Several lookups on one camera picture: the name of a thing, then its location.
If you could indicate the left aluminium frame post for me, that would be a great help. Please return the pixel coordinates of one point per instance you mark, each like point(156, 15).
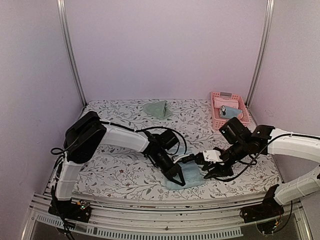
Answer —
point(62, 13)

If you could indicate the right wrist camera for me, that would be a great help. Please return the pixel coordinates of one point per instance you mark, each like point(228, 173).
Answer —
point(208, 157)

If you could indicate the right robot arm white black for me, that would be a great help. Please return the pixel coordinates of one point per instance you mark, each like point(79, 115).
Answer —
point(268, 140)

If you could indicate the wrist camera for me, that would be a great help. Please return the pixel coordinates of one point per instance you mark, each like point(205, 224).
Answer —
point(208, 157)
point(185, 158)

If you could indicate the aluminium frame post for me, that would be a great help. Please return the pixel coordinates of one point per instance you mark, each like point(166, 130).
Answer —
point(261, 52)
point(62, 13)

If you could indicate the light blue towel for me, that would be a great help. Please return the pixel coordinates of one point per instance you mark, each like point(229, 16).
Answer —
point(191, 174)

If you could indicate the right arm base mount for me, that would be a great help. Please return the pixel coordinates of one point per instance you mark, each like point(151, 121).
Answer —
point(269, 208)

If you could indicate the blue patterned rolled towel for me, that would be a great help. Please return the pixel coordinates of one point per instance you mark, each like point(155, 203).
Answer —
point(226, 112)

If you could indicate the right aluminium frame post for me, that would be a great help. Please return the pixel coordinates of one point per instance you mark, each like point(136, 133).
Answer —
point(261, 52)

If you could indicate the pink rolled towel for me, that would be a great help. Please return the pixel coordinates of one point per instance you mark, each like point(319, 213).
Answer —
point(218, 102)

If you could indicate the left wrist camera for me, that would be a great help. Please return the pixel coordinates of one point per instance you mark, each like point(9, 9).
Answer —
point(185, 158)

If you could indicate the front aluminium rail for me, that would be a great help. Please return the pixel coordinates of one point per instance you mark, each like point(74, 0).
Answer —
point(129, 219)

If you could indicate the pink plastic basket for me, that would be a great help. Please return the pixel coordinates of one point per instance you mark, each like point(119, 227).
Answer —
point(218, 122)

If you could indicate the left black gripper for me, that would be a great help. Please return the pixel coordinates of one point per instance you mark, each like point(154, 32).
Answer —
point(174, 171)

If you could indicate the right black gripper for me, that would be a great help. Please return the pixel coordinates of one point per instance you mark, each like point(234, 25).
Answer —
point(219, 171)

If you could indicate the green towel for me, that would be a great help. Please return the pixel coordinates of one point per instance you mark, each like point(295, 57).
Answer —
point(158, 109)

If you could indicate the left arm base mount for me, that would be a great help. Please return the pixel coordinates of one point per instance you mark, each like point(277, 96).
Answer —
point(66, 209)

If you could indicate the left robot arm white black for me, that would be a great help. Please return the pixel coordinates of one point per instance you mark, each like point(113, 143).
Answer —
point(82, 140)

